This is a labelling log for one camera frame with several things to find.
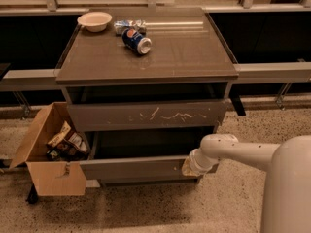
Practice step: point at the snack packets in box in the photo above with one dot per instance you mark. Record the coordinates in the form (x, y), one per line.
(66, 145)

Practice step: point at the white paper bowl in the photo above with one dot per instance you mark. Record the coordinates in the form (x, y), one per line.
(94, 21)

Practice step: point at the blue pepsi can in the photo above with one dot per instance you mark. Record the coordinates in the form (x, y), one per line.
(136, 41)

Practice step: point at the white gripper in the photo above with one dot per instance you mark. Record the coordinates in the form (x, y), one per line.
(199, 165)

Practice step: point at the crumpled silver snack bag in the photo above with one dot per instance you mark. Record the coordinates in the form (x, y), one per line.
(139, 25)

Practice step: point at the grey scratched top drawer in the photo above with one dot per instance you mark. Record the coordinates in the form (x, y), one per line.
(132, 116)

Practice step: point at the grey metal railing beam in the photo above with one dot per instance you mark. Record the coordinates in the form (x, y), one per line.
(292, 72)

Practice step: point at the grey drawer cabinet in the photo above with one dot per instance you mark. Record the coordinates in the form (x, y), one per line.
(187, 62)

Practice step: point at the open cardboard box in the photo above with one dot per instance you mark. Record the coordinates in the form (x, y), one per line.
(50, 178)

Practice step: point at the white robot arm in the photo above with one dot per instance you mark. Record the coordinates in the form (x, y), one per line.
(286, 206)

